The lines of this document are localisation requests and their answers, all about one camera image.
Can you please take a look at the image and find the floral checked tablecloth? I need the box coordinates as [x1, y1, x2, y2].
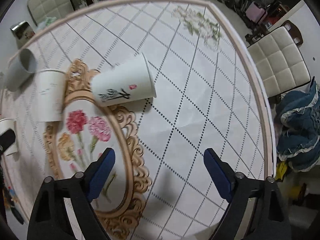
[1, 0, 274, 239]

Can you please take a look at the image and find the cream padded chair right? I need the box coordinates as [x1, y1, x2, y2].
[248, 20, 311, 98]

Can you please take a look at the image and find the blue ruffled fabric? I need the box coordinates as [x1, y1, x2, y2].
[275, 81, 319, 172]

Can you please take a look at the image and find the cream padded chair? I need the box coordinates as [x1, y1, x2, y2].
[248, 20, 311, 98]
[27, 0, 74, 25]

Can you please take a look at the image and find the white paper cup with print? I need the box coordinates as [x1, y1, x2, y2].
[91, 54, 157, 107]

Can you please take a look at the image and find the cream padded chair far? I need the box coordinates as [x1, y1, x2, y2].
[27, 0, 74, 25]

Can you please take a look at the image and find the grey cup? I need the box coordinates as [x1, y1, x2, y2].
[4, 48, 37, 92]

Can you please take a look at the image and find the silver tin box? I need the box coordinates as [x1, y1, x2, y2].
[10, 21, 35, 40]

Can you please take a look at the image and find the pink suitcase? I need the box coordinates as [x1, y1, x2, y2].
[246, 2, 267, 24]

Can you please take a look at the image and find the white paper cup with bamboo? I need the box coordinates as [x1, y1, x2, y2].
[0, 118, 18, 156]

